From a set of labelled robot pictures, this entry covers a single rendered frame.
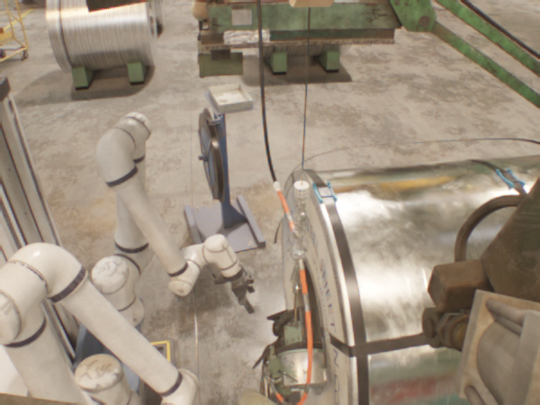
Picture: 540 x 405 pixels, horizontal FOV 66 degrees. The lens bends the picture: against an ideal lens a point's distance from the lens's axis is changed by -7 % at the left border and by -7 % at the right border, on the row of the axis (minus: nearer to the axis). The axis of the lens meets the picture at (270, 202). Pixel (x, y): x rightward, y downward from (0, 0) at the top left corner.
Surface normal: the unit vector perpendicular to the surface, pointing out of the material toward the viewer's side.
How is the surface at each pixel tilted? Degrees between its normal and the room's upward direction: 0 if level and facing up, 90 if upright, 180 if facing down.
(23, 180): 90
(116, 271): 9
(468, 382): 49
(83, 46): 101
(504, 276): 89
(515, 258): 89
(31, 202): 90
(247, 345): 0
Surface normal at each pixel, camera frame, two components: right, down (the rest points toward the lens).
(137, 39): 0.15, 0.73
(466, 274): 0.00, -0.81
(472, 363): -0.25, -0.11
